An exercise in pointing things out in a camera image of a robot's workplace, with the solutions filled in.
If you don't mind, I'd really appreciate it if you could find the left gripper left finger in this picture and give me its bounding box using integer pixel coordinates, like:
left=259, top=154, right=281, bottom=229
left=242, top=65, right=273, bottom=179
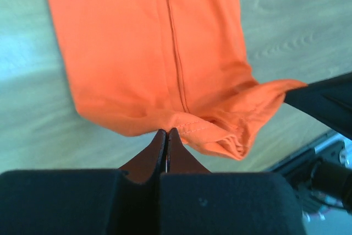
left=1, top=130, right=167, bottom=234

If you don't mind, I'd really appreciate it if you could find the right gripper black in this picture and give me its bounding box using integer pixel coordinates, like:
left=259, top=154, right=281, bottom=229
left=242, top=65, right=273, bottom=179
left=284, top=73, right=351, bottom=202

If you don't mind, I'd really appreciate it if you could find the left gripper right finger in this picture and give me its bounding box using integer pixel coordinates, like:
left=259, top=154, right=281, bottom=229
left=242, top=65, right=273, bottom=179
left=159, top=129, right=306, bottom=234

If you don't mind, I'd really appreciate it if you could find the orange t shirt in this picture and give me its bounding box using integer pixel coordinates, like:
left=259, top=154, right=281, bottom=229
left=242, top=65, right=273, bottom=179
left=48, top=0, right=303, bottom=160

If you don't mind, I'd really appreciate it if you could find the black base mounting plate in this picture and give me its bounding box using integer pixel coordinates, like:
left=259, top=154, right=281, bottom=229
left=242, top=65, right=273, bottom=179
left=266, top=130, right=351, bottom=220

